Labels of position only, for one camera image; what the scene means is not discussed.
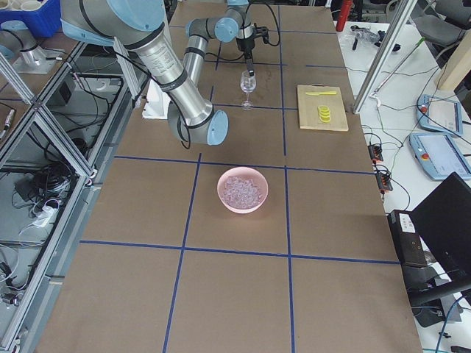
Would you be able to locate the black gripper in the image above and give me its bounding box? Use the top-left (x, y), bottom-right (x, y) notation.
top-left (236, 35), bottom-right (255, 77)

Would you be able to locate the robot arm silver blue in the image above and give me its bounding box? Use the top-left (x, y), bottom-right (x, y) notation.
top-left (60, 1), bottom-right (252, 146)

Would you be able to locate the clear wine glass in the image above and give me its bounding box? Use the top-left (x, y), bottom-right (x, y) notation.
top-left (240, 71), bottom-right (257, 111)

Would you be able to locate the clear ice cubes pile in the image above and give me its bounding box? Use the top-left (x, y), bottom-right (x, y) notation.
top-left (222, 176), bottom-right (263, 210)

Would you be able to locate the bamboo cutting board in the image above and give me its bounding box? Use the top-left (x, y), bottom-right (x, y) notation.
top-left (297, 85), bottom-right (349, 132)

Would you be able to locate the yellow plastic knife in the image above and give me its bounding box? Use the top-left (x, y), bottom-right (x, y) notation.
top-left (305, 90), bottom-right (337, 96)

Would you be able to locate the red cylinder object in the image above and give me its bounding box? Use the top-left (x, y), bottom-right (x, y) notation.
top-left (336, 0), bottom-right (353, 32)

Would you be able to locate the clear plastic bag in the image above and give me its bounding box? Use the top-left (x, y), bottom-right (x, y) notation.
top-left (350, 25), bottom-right (386, 48)

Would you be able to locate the pink bowl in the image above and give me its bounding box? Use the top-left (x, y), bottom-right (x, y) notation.
top-left (216, 167), bottom-right (269, 214)

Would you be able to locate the orange connector block far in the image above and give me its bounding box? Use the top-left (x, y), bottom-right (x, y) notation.
top-left (367, 144), bottom-right (383, 164)

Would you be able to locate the orange connector block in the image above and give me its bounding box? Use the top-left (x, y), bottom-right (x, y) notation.
top-left (367, 144), bottom-right (383, 164)
top-left (375, 169), bottom-right (393, 193)

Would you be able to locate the orange connector block near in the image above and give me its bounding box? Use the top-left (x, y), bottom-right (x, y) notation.
top-left (375, 169), bottom-right (393, 193)

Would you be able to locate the blue teach pendant far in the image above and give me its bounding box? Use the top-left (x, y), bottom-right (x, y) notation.
top-left (417, 94), bottom-right (463, 137)

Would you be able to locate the blue teach pendant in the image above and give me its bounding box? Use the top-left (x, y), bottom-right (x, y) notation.
top-left (417, 94), bottom-right (463, 137)
top-left (409, 132), bottom-right (470, 181)

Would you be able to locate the grey office chair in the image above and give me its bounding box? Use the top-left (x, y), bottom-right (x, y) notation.
top-left (414, 1), bottom-right (470, 60)

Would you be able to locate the blue storage crate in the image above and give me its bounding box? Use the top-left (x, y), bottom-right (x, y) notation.
top-left (1, 0), bottom-right (61, 38)

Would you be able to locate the blue teach pendant near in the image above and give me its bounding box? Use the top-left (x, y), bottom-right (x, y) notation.
top-left (409, 132), bottom-right (470, 181)

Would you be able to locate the black monitor with stand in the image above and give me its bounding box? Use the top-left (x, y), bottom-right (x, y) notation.
top-left (402, 172), bottom-right (470, 327)

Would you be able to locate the black power box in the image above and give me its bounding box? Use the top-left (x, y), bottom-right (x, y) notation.
top-left (387, 210), bottom-right (432, 268)

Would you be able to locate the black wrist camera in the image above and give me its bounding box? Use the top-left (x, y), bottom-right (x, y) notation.
top-left (253, 24), bottom-right (270, 44)

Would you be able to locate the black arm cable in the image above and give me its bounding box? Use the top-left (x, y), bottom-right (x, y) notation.
top-left (205, 1), bottom-right (282, 62)

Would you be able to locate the aluminium frame post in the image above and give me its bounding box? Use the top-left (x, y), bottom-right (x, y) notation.
top-left (353, 0), bottom-right (417, 114)

